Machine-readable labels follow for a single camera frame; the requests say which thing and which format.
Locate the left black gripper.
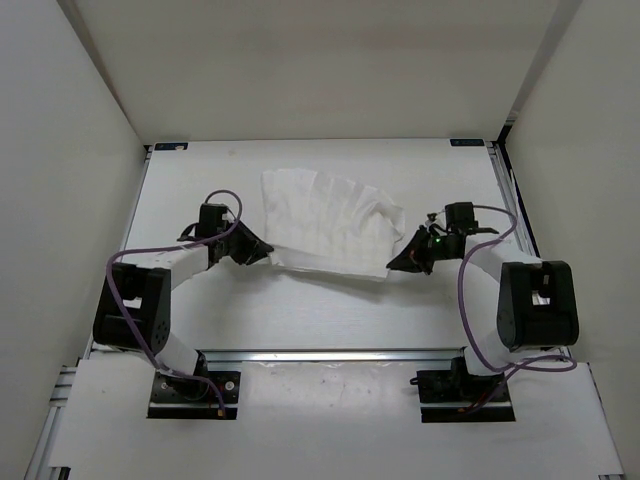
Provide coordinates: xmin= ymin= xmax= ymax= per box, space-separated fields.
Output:
xmin=217 ymin=218 xmax=272 ymax=266

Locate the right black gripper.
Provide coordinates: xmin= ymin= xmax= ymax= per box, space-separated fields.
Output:
xmin=387 ymin=224 xmax=458 ymax=275

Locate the white pleated skirt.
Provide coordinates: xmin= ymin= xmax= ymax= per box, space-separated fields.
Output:
xmin=261 ymin=168 xmax=405 ymax=281

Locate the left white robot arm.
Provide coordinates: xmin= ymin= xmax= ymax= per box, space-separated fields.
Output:
xmin=92 ymin=203 xmax=274 ymax=400

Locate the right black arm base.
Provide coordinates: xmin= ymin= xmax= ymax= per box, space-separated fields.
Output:
xmin=410 ymin=357 xmax=516 ymax=424

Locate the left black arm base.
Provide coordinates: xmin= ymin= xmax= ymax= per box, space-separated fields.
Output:
xmin=147 ymin=367 xmax=241 ymax=421

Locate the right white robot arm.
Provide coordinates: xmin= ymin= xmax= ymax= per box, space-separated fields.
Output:
xmin=386 ymin=202 xmax=579 ymax=400

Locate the right blue corner sticker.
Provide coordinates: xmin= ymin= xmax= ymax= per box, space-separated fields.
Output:
xmin=450 ymin=138 xmax=485 ymax=147

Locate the blue corner sticker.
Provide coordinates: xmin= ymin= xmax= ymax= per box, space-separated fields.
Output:
xmin=154 ymin=142 xmax=189 ymax=151
xmin=450 ymin=138 xmax=485 ymax=147

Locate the left blue corner sticker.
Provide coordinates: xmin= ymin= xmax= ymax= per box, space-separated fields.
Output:
xmin=154 ymin=142 xmax=189 ymax=151

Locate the white foam front board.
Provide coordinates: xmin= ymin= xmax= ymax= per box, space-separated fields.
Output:
xmin=50 ymin=358 xmax=622 ymax=479

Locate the aluminium table edge rail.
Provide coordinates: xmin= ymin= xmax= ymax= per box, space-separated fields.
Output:
xmin=203 ymin=349 xmax=462 ymax=363

